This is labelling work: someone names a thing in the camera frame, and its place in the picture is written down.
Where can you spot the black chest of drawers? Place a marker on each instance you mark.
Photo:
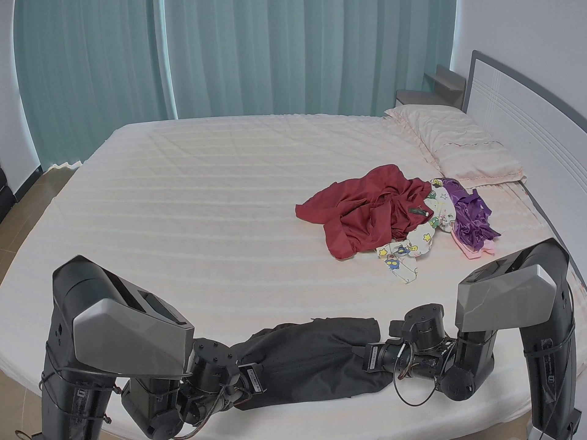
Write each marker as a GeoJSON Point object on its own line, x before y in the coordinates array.
{"type": "Point", "coordinates": [3, 190]}

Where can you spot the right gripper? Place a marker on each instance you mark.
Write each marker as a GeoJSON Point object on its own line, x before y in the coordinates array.
{"type": "Point", "coordinates": [383, 355]}

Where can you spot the bed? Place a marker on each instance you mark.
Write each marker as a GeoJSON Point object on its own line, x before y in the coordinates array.
{"type": "Point", "coordinates": [206, 222]}

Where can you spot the black T-shirt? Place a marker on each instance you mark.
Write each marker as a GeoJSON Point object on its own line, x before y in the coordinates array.
{"type": "Point", "coordinates": [312, 360]}

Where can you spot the white printed garment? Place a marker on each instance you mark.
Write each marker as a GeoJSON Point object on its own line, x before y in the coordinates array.
{"type": "Point", "coordinates": [412, 250]}

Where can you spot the purple garment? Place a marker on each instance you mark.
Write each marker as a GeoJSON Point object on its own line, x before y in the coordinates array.
{"type": "Point", "coordinates": [467, 218]}

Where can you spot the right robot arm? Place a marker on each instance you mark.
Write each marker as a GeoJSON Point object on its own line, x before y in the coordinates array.
{"type": "Point", "coordinates": [518, 300]}

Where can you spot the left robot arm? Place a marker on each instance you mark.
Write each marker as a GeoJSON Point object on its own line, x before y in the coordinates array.
{"type": "Point", "coordinates": [114, 328]}

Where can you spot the dark red garment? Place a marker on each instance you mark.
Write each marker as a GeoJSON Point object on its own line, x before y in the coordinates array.
{"type": "Point", "coordinates": [367, 213]}

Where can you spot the pale pink pillow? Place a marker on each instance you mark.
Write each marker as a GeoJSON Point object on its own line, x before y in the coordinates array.
{"type": "Point", "coordinates": [458, 140]}

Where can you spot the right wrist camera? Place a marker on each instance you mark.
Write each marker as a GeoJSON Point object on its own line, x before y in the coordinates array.
{"type": "Point", "coordinates": [396, 328]}

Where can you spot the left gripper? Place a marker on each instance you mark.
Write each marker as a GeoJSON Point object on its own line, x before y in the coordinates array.
{"type": "Point", "coordinates": [247, 383]}

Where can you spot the grey bedside table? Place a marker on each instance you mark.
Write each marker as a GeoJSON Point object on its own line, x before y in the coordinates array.
{"type": "Point", "coordinates": [429, 92]}

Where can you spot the pink garment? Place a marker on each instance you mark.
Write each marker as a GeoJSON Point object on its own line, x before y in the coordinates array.
{"type": "Point", "coordinates": [479, 250]}

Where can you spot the blue-green curtain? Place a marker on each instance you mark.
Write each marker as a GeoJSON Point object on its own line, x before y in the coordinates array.
{"type": "Point", "coordinates": [91, 62]}
{"type": "Point", "coordinates": [298, 39]}

